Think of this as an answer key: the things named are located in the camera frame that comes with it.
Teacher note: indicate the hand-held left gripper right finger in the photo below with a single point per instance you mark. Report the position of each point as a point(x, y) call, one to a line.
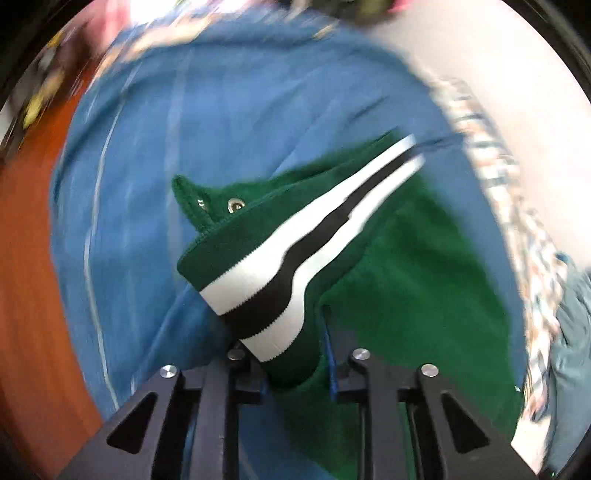
point(392, 410)

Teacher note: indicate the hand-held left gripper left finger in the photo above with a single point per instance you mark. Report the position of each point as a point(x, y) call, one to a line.
point(207, 415)

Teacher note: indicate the green varsity jacket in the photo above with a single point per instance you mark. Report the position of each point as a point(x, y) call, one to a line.
point(415, 277)

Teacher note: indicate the teal comforter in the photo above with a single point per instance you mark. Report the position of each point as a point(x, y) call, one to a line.
point(572, 346)

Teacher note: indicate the plaid blanket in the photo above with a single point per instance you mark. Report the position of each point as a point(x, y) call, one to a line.
point(521, 230)

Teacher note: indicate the blue striped bed sheet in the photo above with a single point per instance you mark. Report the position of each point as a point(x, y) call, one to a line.
point(184, 115)

